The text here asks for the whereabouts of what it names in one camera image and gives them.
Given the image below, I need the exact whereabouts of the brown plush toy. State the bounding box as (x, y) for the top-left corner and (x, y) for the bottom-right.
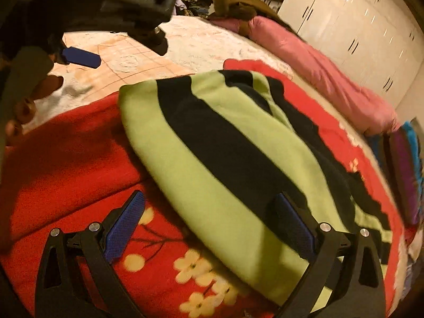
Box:
(209, 0), (282, 22)

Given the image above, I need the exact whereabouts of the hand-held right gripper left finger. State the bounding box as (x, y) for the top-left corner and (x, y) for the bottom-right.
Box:
(35, 189), (146, 318)

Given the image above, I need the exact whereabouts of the pink duvet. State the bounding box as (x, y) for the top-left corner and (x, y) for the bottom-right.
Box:
(210, 16), (401, 136)

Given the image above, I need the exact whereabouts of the white patterned cloth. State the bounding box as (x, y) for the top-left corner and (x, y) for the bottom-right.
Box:
(402, 228), (424, 279)

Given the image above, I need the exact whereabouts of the pile of clothes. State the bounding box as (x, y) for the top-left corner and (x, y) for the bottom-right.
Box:
(174, 0), (214, 16)

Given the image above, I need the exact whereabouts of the peach printed blanket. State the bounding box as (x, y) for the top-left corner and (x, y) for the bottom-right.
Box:
(23, 16), (294, 133)

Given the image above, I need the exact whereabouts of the red flowered blanket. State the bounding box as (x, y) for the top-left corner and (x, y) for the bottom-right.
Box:
(0, 58), (411, 318)

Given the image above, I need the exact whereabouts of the person's left hand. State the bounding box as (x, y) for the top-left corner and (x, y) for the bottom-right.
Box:
(4, 74), (64, 147)

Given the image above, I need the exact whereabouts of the white wardrobe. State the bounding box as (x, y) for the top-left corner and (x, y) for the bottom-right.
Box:
(276, 0), (424, 107)

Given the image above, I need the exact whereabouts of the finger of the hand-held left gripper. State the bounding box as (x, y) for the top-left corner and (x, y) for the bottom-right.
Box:
(127, 21), (168, 56)
(50, 35), (102, 70)

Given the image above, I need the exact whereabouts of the multicoloured striped cushion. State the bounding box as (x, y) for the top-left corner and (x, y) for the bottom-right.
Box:
(366, 121), (424, 227)

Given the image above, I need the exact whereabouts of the green black striped sweater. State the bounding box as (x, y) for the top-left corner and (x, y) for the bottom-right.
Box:
(118, 69), (395, 308)

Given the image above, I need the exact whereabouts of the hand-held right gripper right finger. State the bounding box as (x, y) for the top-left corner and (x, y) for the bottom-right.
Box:
(273, 191), (387, 318)

